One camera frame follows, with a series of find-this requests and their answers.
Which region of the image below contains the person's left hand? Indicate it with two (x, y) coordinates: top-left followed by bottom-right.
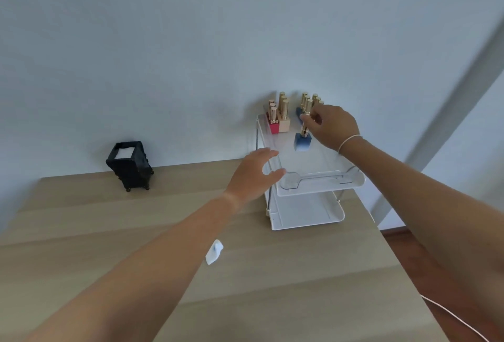
(224, 147), (287, 210)

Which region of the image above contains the person's right hand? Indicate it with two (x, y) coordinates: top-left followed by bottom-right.
(300, 104), (361, 153)

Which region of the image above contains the blue nail polish bottle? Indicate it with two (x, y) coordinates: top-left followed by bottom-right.
(294, 98), (314, 153)

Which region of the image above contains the person's right forearm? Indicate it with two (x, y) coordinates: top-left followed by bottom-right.
(339, 136), (504, 328)

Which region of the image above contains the person's left forearm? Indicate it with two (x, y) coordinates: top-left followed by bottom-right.
(22, 192), (240, 342)

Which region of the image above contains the group of gold-capped polish bottles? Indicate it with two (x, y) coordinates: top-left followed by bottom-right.
(266, 91), (326, 135)

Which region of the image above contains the white two-tier tray rack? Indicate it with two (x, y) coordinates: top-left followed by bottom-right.
(255, 113), (366, 232)

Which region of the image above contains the white crumpled paper scrap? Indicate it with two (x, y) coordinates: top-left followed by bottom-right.
(205, 239), (224, 266)

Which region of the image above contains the black ornate holder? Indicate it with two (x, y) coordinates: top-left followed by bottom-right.
(106, 141), (155, 193)

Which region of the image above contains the white string wrist band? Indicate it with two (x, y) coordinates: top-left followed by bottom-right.
(337, 134), (364, 154)

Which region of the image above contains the white cable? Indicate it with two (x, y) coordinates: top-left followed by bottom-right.
(418, 293), (491, 342)

